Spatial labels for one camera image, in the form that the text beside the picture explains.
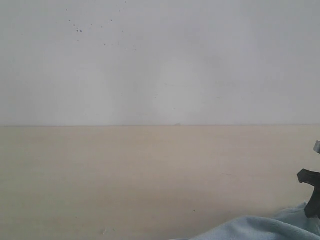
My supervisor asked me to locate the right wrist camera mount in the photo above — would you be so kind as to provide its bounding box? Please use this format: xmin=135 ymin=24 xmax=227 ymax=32
xmin=313 ymin=140 xmax=320 ymax=154

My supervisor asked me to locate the light blue towel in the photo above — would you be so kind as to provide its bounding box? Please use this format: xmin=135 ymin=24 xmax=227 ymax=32
xmin=193 ymin=202 xmax=320 ymax=240

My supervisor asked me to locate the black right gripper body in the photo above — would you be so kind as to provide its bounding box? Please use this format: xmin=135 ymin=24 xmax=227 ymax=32
xmin=297 ymin=169 xmax=320 ymax=217

